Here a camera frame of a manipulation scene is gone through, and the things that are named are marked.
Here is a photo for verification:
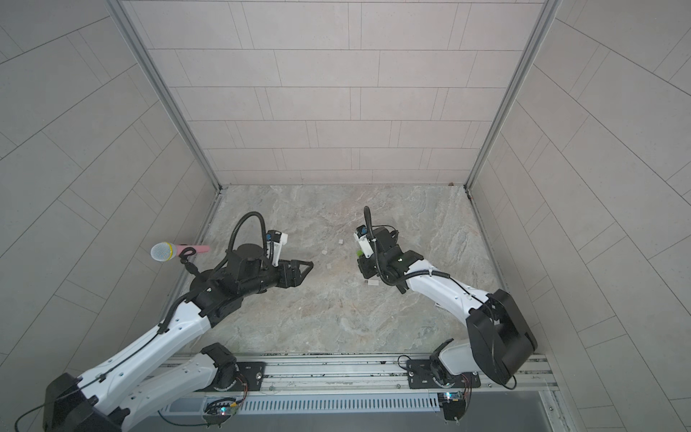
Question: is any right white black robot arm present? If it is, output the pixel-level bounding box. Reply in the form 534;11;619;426
354;207;538;387

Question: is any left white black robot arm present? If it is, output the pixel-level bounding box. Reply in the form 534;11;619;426
38;212;314;431

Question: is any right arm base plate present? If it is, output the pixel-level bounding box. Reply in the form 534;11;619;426
399;357;480;391

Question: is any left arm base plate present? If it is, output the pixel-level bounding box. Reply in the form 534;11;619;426
211;362;266;392

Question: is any pink yellow toy microphone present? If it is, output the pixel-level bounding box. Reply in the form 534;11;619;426
150;242;211;263

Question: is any aluminium rail frame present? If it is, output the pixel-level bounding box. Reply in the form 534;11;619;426
107;350;560;398

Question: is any circuit board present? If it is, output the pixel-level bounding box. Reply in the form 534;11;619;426
437;392;468;422
203;397;240;427

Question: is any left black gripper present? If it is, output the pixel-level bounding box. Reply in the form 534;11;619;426
240;257;316;297

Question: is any left circuit board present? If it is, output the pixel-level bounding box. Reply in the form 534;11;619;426
203;397;240;427

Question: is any white ventilation grille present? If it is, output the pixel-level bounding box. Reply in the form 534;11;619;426
161;392;441;416

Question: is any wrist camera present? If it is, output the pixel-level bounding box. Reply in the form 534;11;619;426
354;225;374;258
266;230;288;266

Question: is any right circuit board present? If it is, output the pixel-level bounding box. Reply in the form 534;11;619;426
437;392;468;422

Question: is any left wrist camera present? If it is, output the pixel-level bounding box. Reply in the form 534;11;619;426
266;230;288;266

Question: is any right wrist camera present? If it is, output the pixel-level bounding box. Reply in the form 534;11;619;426
354;225;374;258

